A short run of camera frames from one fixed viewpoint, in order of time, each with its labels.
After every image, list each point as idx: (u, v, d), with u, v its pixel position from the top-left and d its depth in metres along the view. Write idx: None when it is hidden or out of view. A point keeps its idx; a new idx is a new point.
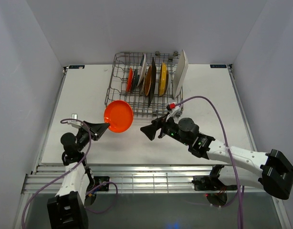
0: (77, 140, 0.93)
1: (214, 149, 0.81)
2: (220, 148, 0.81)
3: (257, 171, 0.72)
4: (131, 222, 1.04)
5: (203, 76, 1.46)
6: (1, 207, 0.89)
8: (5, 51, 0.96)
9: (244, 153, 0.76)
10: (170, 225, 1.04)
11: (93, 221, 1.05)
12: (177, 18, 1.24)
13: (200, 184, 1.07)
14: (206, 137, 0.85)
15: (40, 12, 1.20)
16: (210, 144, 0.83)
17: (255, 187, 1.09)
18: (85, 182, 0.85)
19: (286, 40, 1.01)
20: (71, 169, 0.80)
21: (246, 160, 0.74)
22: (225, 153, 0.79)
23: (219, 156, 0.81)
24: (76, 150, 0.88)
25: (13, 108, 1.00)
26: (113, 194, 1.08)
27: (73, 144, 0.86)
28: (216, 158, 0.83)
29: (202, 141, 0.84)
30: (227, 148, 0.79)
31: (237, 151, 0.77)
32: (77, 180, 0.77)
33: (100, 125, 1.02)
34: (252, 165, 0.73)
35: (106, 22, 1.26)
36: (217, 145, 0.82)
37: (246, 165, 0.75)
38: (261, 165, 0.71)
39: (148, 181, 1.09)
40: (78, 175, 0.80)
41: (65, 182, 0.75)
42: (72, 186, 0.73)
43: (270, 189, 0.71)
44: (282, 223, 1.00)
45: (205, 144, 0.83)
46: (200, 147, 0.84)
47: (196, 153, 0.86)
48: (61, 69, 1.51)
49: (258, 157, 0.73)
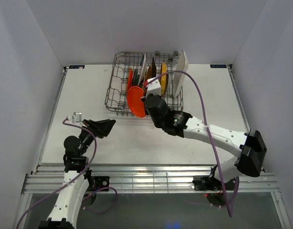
0: (81, 141, 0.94)
1: (192, 127, 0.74)
2: (198, 126, 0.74)
3: (235, 150, 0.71)
4: (131, 223, 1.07)
5: (204, 76, 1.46)
6: (0, 207, 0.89)
8: (5, 50, 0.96)
9: (223, 132, 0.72)
10: (170, 225, 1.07)
11: (95, 220, 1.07)
12: (178, 18, 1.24)
13: (200, 184, 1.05)
14: (183, 114, 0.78)
15: (40, 12, 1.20)
16: (187, 122, 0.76)
17: (256, 188, 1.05)
18: (82, 194, 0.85)
19: (286, 40, 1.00)
20: (66, 183, 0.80)
21: (225, 140, 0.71)
22: (203, 132, 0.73)
23: (196, 135, 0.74)
24: (78, 154, 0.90)
25: (13, 108, 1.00)
26: (112, 194, 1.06)
27: (75, 150, 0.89)
28: (191, 135, 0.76)
29: (178, 118, 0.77)
30: (206, 126, 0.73)
31: (216, 130, 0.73)
32: (72, 198, 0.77)
33: (109, 123, 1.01)
34: (232, 145, 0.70)
35: (106, 22, 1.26)
36: (195, 122, 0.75)
37: (224, 144, 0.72)
38: (240, 145, 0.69)
39: (148, 181, 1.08)
40: (75, 189, 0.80)
41: (60, 200, 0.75)
42: (65, 208, 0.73)
43: (243, 168, 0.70)
44: (282, 223, 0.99)
45: (181, 121, 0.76)
46: (176, 124, 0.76)
47: (171, 132, 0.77)
48: (61, 69, 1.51)
49: (237, 137, 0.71)
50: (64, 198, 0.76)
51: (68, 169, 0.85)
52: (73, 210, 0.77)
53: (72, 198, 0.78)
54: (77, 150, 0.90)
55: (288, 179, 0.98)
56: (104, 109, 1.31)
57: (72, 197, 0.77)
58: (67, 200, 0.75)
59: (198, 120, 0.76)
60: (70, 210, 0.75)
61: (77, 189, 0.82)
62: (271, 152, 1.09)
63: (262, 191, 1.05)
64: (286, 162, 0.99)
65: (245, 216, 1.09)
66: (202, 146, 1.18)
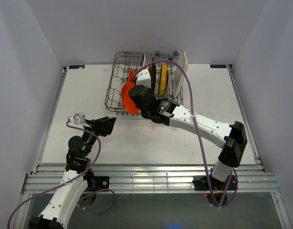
0: (85, 140, 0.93)
1: (179, 116, 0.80)
2: (184, 115, 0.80)
3: (219, 141, 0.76)
4: (131, 222, 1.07)
5: (204, 76, 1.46)
6: (0, 207, 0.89)
8: (5, 50, 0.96)
9: (209, 123, 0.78)
10: (170, 225, 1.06)
11: (95, 220, 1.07)
12: (178, 18, 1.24)
13: (200, 184, 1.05)
14: (169, 102, 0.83)
15: (40, 12, 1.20)
16: (174, 110, 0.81)
17: (255, 188, 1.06)
18: (78, 195, 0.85)
19: (286, 40, 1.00)
20: (63, 182, 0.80)
21: (210, 130, 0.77)
22: (190, 121, 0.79)
23: (183, 123, 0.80)
24: (80, 155, 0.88)
25: (13, 108, 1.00)
26: (112, 194, 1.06)
27: (78, 151, 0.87)
28: (177, 124, 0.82)
29: (165, 106, 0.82)
30: (193, 116, 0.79)
31: (203, 121, 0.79)
32: (68, 198, 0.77)
33: (111, 121, 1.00)
34: (216, 135, 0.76)
35: (106, 22, 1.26)
36: (182, 111, 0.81)
37: (210, 135, 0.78)
38: (224, 136, 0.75)
39: (148, 181, 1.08)
40: (72, 189, 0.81)
41: (55, 198, 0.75)
42: (58, 208, 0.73)
43: (226, 160, 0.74)
44: (282, 223, 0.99)
45: (168, 109, 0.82)
46: (163, 111, 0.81)
47: (157, 119, 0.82)
48: (61, 69, 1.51)
49: (222, 128, 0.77)
50: (59, 196, 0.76)
51: (68, 168, 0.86)
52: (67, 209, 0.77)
53: (68, 198, 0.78)
54: (79, 151, 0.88)
55: (289, 180, 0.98)
56: (104, 109, 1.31)
57: (68, 197, 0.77)
58: (61, 199, 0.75)
59: (185, 110, 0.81)
60: (63, 210, 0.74)
61: (74, 190, 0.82)
62: (271, 152, 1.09)
63: (261, 192, 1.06)
64: (286, 163, 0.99)
65: (245, 217, 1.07)
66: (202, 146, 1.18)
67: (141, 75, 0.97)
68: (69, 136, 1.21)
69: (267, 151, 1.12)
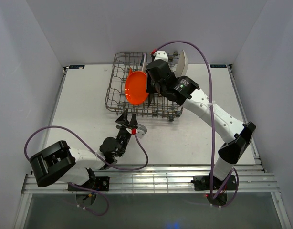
0: (119, 142, 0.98)
1: (195, 99, 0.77)
2: (202, 101, 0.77)
3: (228, 136, 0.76)
4: (131, 223, 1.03)
5: (203, 77, 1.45)
6: None
8: (5, 51, 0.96)
9: (224, 117, 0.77)
10: (170, 225, 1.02)
11: (92, 221, 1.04)
12: (177, 19, 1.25)
13: (200, 184, 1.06)
14: (189, 82, 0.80)
15: (40, 12, 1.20)
16: (193, 92, 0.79)
17: (254, 188, 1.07)
18: (79, 176, 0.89)
19: (286, 40, 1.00)
20: (95, 152, 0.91)
21: (223, 123, 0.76)
22: (206, 109, 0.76)
23: (197, 109, 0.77)
24: (108, 154, 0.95)
25: (13, 108, 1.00)
26: (113, 194, 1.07)
27: (108, 150, 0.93)
28: (190, 107, 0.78)
29: (184, 84, 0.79)
30: (211, 104, 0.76)
31: (218, 112, 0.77)
32: (86, 161, 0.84)
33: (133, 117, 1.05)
34: (227, 130, 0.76)
35: (106, 23, 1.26)
36: (200, 96, 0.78)
37: (221, 128, 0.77)
38: (235, 133, 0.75)
39: (149, 181, 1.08)
40: (92, 161, 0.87)
41: (82, 151, 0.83)
42: (79, 155, 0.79)
43: (225, 154, 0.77)
44: (282, 223, 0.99)
45: (186, 87, 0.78)
46: (181, 89, 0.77)
47: (172, 97, 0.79)
48: (61, 69, 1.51)
49: (235, 125, 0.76)
50: (84, 153, 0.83)
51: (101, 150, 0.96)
52: (77, 166, 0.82)
53: (85, 162, 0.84)
54: (107, 152, 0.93)
55: (288, 179, 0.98)
56: (105, 109, 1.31)
57: (86, 161, 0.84)
58: (85, 155, 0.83)
59: (204, 96, 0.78)
60: (78, 163, 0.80)
61: (89, 164, 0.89)
62: (271, 153, 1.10)
63: (262, 191, 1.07)
64: (285, 163, 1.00)
65: (247, 216, 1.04)
66: (202, 146, 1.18)
67: (159, 54, 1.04)
68: (69, 136, 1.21)
69: (267, 151, 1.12)
